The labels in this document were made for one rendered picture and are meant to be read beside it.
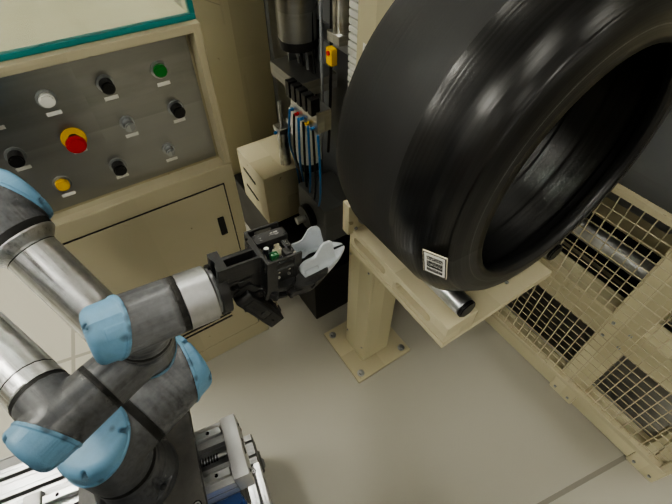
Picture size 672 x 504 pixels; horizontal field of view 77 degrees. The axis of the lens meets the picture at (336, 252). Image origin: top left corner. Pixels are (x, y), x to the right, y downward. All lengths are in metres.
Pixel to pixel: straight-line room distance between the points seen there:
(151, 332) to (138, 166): 0.74
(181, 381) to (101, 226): 0.57
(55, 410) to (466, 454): 1.41
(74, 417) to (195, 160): 0.81
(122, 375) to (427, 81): 0.55
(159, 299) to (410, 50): 0.45
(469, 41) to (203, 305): 0.46
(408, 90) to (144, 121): 0.74
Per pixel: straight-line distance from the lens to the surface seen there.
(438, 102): 0.57
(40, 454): 0.63
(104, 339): 0.54
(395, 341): 1.87
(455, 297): 0.90
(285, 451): 1.70
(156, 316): 0.54
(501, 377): 1.91
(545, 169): 1.11
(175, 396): 0.81
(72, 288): 0.83
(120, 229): 1.26
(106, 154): 1.19
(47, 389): 0.65
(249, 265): 0.55
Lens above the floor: 1.62
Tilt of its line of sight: 49 degrees down
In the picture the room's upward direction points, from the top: straight up
